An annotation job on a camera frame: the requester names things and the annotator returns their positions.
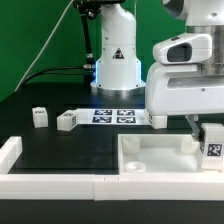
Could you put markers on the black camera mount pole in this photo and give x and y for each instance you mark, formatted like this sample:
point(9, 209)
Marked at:
point(88, 10)

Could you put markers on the white U-shaped obstacle fence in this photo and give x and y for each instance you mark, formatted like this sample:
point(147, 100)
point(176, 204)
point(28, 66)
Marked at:
point(150, 186)

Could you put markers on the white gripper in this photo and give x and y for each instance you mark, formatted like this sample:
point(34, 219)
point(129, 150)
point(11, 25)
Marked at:
point(182, 90)

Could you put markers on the white square tabletop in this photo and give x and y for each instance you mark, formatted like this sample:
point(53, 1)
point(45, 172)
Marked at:
point(159, 153)

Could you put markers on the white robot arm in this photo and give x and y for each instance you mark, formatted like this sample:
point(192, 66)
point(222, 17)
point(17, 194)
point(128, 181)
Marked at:
point(118, 71)

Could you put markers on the white sheet with AprilTags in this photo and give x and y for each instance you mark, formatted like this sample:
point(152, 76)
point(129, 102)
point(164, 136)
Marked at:
point(111, 116)

